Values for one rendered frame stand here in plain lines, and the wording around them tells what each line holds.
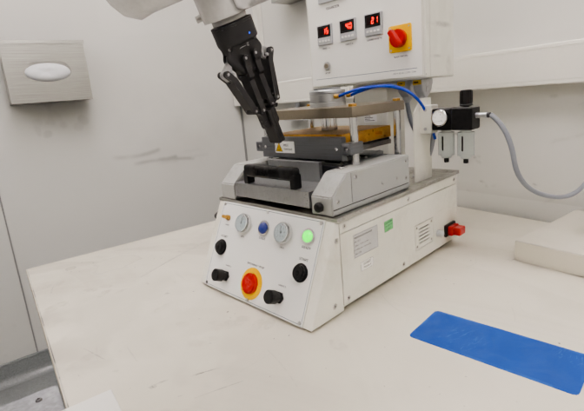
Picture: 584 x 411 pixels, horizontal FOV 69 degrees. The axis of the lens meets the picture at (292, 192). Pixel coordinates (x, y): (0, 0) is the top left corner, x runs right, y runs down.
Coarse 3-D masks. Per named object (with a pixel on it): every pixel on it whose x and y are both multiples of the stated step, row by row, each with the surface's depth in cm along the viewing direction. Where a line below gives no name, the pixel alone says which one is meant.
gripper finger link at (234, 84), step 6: (228, 72) 73; (228, 78) 73; (234, 78) 74; (228, 84) 75; (234, 84) 74; (240, 84) 75; (234, 90) 76; (240, 90) 75; (240, 96) 76; (246, 96) 76; (240, 102) 78; (246, 102) 76; (252, 102) 77; (246, 108) 78; (252, 108) 78
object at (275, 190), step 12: (300, 168) 86; (312, 168) 83; (264, 180) 90; (276, 180) 89; (312, 180) 84; (240, 192) 90; (252, 192) 87; (264, 192) 84; (276, 192) 82; (288, 192) 79; (300, 192) 77; (312, 192) 76; (300, 204) 78
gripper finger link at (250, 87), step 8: (248, 56) 75; (248, 64) 75; (248, 72) 75; (240, 80) 78; (248, 80) 77; (248, 88) 78; (256, 88) 78; (256, 96) 78; (256, 104) 79; (264, 112) 80
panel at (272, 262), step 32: (224, 224) 93; (256, 224) 85; (320, 224) 74; (224, 256) 90; (256, 256) 83; (288, 256) 78; (224, 288) 88; (256, 288) 81; (288, 288) 76; (288, 320) 74
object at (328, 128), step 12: (324, 120) 92; (336, 120) 93; (288, 132) 97; (300, 132) 94; (312, 132) 91; (324, 132) 89; (336, 132) 86; (348, 132) 84; (360, 132) 85; (372, 132) 88; (384, 132) 91; (372, 144) 89
